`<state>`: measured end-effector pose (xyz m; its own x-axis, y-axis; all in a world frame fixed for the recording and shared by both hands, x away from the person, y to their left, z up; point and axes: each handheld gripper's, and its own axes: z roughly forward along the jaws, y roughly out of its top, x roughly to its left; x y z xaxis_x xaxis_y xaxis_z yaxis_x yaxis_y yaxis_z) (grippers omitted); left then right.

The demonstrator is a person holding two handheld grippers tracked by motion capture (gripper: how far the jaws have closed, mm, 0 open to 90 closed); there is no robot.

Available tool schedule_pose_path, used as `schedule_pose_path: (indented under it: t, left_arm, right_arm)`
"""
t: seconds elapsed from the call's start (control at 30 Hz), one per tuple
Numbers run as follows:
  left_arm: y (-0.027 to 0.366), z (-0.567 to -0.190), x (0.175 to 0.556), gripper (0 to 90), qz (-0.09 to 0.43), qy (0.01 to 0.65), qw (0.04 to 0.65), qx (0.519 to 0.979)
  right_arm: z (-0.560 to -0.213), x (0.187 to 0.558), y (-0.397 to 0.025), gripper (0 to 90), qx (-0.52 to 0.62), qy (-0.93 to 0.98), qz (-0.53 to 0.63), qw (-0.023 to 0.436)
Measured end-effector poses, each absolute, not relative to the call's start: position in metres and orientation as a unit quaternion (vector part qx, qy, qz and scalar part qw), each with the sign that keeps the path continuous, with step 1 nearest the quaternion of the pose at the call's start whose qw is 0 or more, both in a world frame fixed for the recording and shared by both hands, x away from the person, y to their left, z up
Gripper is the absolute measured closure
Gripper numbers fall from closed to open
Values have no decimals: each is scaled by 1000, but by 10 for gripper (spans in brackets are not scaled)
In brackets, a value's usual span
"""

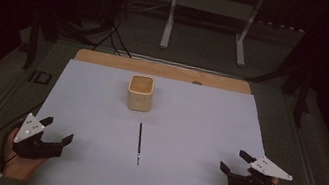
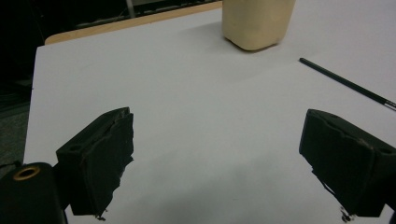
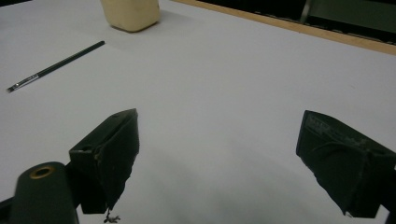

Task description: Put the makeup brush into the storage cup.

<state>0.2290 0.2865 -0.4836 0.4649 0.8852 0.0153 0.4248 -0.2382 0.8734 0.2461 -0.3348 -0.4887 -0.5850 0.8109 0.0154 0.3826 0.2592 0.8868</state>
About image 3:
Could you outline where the cream plastic container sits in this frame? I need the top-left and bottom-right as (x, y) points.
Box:
(100, 0), (161, 33)

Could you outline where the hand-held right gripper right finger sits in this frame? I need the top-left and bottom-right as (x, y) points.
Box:
(295, 109), (396, 219)

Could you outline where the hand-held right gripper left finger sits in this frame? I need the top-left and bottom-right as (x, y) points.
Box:
(68, 107), (140, 216)

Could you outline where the white table mat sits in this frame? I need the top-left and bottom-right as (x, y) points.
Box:
(0, 0), (396, 224)

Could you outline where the thin black brush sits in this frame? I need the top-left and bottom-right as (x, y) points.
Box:
(7, 40), (106, 93)

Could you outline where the wooden board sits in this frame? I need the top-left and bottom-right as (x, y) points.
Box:
(171, 0), (396, 56)

